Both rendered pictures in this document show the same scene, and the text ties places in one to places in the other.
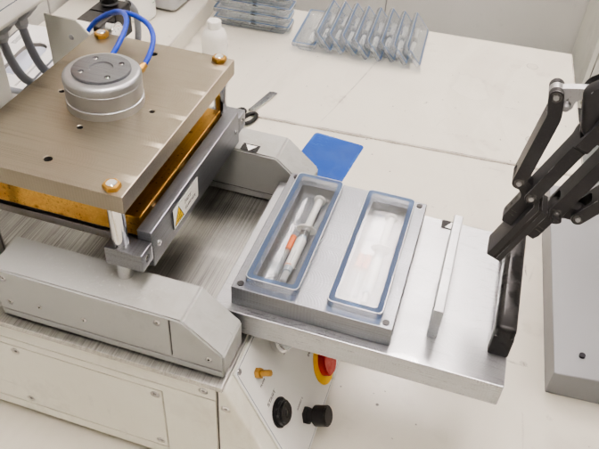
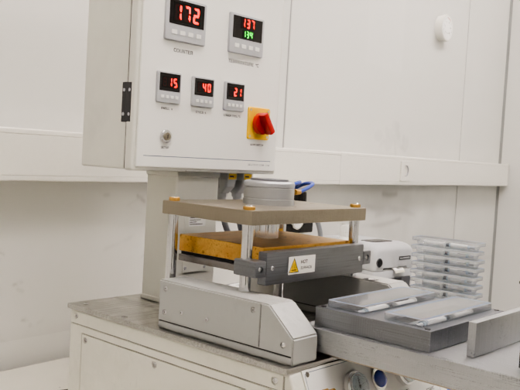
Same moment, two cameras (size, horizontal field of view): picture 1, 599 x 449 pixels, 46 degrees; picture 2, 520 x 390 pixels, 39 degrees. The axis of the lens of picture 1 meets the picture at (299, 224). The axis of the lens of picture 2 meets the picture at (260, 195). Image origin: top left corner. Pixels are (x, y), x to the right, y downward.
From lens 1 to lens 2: 59 cm
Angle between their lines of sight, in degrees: 46
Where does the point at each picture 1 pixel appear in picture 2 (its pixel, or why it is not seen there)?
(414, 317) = (461, 350)
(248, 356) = (319, 374)
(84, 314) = (207, 313)
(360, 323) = (406, 329)
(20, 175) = (199, 206)
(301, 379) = not seen: outside the picture
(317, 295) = (379, 316)
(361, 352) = (405, 356)
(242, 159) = (364, 288)
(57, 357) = (180, 364)
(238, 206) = not seen: hidden behind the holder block
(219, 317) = (300, 320)
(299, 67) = not seen: hidden behind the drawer
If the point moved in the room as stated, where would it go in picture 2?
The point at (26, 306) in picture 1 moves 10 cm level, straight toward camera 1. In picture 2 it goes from (173, 314) to (168, 331)
